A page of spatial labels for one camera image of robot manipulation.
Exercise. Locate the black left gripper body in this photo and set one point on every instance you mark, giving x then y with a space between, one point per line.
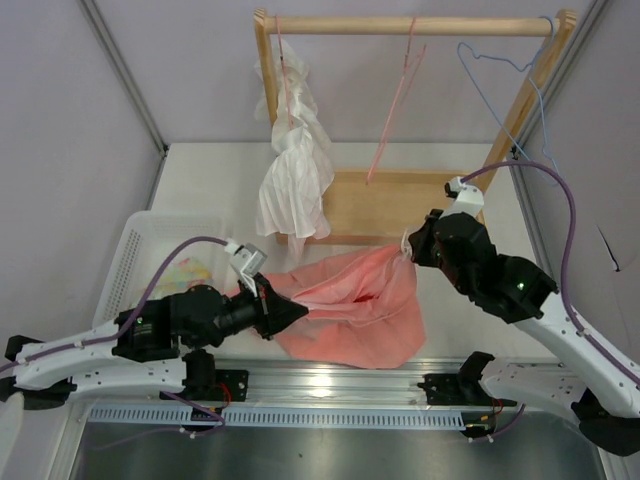
257 311

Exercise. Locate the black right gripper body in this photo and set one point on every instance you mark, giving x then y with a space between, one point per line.
425 252

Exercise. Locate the pink skirt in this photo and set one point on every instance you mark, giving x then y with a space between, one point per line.
363 309

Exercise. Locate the pink wire hanger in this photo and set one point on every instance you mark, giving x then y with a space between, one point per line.
411 66

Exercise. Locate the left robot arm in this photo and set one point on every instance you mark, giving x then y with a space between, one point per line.
160 350

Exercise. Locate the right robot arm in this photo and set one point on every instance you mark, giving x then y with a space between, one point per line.
602 398

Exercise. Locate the white garment on hanger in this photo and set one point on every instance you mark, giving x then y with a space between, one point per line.
290 197

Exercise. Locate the pink hanger with white garment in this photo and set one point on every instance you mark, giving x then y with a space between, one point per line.
284 73

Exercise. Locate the wooden clothes rack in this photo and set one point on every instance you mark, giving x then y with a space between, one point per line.
378 213

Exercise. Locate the pastel floral cloth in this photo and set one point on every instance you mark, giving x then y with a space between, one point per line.
181 276

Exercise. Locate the white plastic basket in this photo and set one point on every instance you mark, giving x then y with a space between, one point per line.
146 241

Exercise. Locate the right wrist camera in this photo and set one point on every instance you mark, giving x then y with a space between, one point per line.
465 198

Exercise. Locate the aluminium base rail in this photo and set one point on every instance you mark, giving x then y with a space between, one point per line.
421 395

